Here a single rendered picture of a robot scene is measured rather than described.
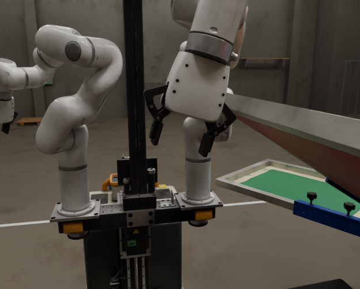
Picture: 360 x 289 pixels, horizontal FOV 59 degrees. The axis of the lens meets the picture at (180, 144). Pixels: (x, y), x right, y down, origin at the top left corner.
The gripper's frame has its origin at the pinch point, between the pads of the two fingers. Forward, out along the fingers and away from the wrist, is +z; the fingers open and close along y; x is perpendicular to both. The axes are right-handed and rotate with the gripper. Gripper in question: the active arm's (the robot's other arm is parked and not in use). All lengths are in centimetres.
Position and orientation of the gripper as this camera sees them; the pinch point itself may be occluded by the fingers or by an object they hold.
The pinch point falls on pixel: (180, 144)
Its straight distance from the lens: 55.4
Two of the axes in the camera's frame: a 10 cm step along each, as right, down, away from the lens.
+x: 2.5, 2.3, -9.4
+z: -2.8, 9.5, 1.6
